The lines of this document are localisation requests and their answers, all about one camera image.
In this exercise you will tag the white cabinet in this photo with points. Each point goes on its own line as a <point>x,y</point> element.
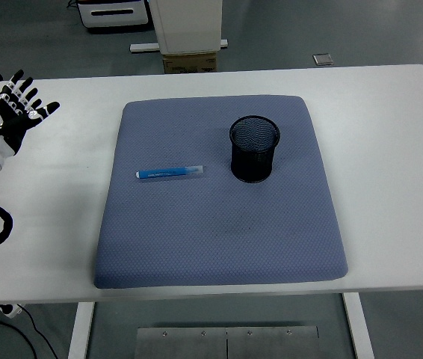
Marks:
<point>187,26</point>

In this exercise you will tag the black mesh pen holder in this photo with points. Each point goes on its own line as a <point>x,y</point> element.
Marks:
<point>252,161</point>

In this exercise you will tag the white base bar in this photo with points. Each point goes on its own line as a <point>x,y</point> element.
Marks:
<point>142,47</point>

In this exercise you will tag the small grey floor plate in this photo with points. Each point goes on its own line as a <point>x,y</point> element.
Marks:
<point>323,59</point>

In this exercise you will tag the cardboard box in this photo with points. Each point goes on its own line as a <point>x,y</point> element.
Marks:
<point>189,63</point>

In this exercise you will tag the blue marker with clear cap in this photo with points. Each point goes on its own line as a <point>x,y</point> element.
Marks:
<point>163,172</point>

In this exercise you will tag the white device with black slot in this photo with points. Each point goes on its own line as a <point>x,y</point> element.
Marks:
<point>114,15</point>

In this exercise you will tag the white power strip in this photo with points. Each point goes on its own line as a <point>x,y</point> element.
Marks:
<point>11,310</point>

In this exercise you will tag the blue textured mat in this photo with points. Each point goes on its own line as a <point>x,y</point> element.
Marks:
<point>215,232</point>

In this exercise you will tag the grey metal plate with screws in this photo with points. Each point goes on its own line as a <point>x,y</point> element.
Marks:
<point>196,344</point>

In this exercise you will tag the white table leg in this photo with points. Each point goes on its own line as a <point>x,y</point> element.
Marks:
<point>80,333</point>
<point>359,329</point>

